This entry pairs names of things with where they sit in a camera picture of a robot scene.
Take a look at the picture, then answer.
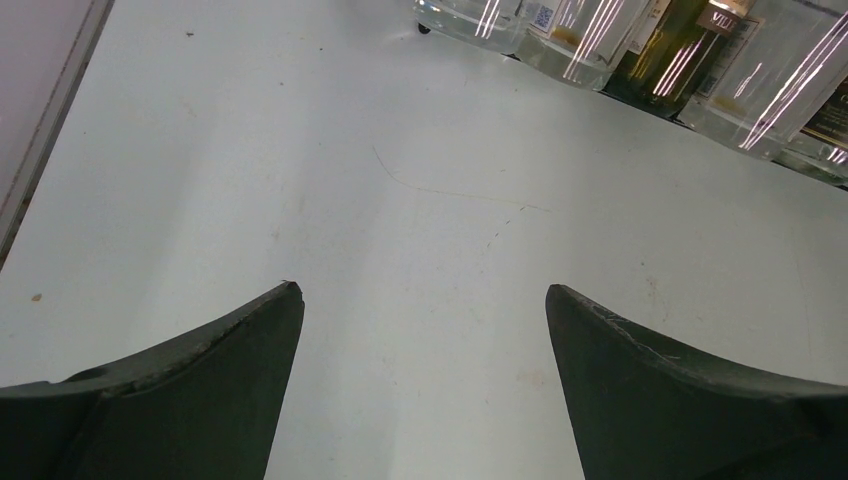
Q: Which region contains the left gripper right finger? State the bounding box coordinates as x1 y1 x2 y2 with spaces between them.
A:
545 285 847 479

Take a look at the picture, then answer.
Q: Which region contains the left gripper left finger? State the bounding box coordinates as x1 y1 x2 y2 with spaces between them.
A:
1 282 305 479

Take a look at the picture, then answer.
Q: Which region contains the tall clear champagne label bottle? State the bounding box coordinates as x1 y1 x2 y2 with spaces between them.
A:
775 78 847 187

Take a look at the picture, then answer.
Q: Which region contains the clear bottle brown cork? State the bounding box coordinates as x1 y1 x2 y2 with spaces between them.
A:
677 1 847 160

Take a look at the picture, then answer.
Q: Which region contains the dark green wine bottle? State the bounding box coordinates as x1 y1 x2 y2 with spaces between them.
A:
604 0 754 118

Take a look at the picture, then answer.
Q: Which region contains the clear bottle cork stopper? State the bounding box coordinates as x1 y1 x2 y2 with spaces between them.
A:
514 0 650 91

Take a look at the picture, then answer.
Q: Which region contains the clear bottle white frosted label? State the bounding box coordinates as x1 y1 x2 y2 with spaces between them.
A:
412 0 529 54

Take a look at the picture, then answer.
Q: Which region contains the black wire wine rack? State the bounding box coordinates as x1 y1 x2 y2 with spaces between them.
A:
416 21 847 192

